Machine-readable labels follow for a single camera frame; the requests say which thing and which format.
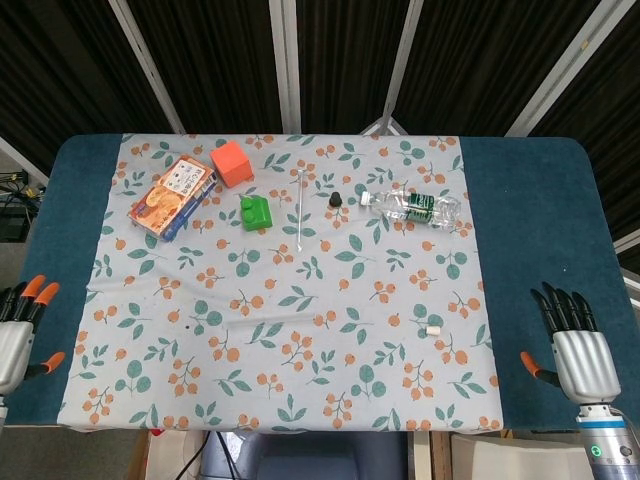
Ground brown cardboard box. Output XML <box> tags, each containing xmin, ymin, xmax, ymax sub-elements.
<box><xmin>124</xmin><ymin>428</ymin><xmax>207</xmax><ymax>480</ymax></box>

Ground clear glass rod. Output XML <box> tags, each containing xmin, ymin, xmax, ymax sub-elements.
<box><xmin>295</xmin><ymin>168</ymin><xmax>306</xmax><ymax>253</ymax></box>

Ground white metal frame post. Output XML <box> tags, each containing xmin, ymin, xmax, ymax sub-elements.
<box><xmin>268</xmin><ymin>0</ymin><xmax>302</xmax><ymax>135</ymax></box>
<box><xmin>380</xmin><ymin>0</ymin><xmax>426</xmax><ymax>124</ymax></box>
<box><xmin>107</xmin><ymin>0</ymin><xmax>187</xmax><ymax>135</ymax></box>
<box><xmin>504</xmin><ymin>0</ymin><xmax>624</xmax><ymax>137</ymax></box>

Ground cable and equipment bundle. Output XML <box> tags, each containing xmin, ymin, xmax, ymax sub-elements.
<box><xmin>0</xmin><ymin>169</ymin><xmax>47</xmax><ymax>241</ymax></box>

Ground black cable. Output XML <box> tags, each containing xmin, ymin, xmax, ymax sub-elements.
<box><xmin>216</xmin><ymin>432</ymin><xmax>235</xmax><ymax>480</ymax></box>
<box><xmin>178</xmin><ymin>432</ymin><xmax>212</xmax><ymax>479</ymax></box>

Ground beige cardboard box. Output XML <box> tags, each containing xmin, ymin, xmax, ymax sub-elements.
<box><xmin>449</xmin><ymin>432</ymin><xmax>594</xmax><ymax>480</ymax></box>

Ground white metal frame beam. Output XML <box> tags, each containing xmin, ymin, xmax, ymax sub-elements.
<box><xmin>0</xmin><ymin>134</ymin><xmax>51</xmax><ymax>182</ymax></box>
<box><xmin>613</xmin><ymin>230</ymin><xmax>640</xmax><ymax>309</ymax></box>

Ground grey metal stand foot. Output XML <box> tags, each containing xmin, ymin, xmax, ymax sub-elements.
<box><xmin>360</xmin><ymin>115</ymin><xmax>409</xmax><ymax>136</ymax></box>

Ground blue carpet table cover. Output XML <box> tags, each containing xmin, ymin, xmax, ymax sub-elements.
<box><xmin>0</xmin><ymin>133</ymin><xmax>634</xmax><ymax>434</ymax></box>

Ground clear plastic water bottle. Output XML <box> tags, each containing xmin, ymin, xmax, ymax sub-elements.
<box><xmin>360</xmin><ymin>188</ymin><xmax>462</xmax><ymax>231</ymax></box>

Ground orange cube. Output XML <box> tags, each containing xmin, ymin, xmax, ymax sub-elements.
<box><xmin>209</xmin><ymin>140</ymin><xmax>255</xmax><ymax>189</ymax></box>

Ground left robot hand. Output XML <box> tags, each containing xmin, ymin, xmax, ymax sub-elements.
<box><xmin>0</xmin><ymin>274</ymin><xmax>66</xmax><ymax>396</ymax></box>

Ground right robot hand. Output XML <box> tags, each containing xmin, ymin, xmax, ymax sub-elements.
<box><xmin>519</xmin><ymin>281</ymin><xmax>621</xmax><ymax>404</ymax></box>

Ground green toy block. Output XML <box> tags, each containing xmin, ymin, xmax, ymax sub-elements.
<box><xmin>239</xmin><ymin>195</ymin><xmax>274</xmax><ymax>233</ymax></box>

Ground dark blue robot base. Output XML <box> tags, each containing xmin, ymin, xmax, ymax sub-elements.
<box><xmin>202</xmin><ymin>429</ymin><xmax>409</xmax><ymax>480</ymax></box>

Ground black curtain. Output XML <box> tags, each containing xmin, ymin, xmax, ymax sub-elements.
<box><xmin>0</xmin><ymin>0</ymin><xmax>640</xmax><ymax>241</ymax></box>

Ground floral tablecloth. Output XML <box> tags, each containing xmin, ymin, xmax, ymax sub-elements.
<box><xmin>56</xmin><ymin>132</ymin><xmax>504</xmax><ymax>434</ymax></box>

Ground orange biscuit box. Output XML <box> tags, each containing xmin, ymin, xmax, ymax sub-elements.
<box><xmin>127</xmin><ymin>154</ymin><xmax>218</xmax><ymax>243</ymax></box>

